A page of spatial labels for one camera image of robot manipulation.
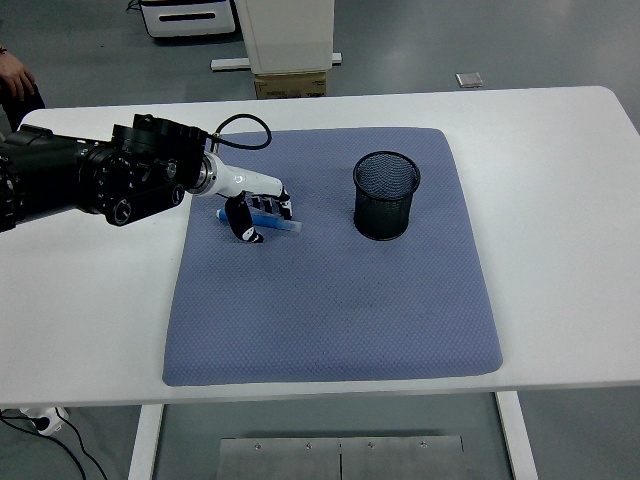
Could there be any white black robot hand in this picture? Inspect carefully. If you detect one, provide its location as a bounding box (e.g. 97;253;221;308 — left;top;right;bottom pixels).
203;153;295;246

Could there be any blue marker with clear cap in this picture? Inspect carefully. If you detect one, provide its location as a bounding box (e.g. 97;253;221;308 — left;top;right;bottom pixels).
215;208;305;235

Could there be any black mesh pen holder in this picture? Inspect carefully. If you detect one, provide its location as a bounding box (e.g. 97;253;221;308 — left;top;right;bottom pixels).
352;151;422;242

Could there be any person's hand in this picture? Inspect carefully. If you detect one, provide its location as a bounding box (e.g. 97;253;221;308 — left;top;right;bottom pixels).
0;45;38;104

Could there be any brown cardboard box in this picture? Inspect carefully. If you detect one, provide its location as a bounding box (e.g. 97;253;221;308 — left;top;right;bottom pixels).
253;71;329;100

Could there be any white base bar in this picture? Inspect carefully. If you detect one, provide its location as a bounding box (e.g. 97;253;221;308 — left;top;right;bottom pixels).
210;52;344;71

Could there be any blue-grey textured mat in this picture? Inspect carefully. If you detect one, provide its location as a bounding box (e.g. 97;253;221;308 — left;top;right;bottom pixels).
162;127;504;387

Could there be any tall white cabinet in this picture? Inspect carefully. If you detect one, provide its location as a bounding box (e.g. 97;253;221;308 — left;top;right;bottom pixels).
238;0;337;75

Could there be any white box with black slot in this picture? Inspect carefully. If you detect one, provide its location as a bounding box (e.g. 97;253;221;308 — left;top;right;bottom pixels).
139;0;239;39

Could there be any person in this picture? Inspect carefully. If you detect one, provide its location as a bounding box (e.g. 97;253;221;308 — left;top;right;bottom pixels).
0;82;47;135

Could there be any white table leg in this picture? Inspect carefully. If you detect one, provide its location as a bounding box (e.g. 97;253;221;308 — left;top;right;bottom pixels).
494;391;539;480
127;403;165;480

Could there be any white power strip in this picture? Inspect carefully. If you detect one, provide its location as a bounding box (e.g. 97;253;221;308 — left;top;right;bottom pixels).
19;405;70;435

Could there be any black floor cable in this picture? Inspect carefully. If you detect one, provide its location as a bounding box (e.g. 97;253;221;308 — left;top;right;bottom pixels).
0;409;109;480

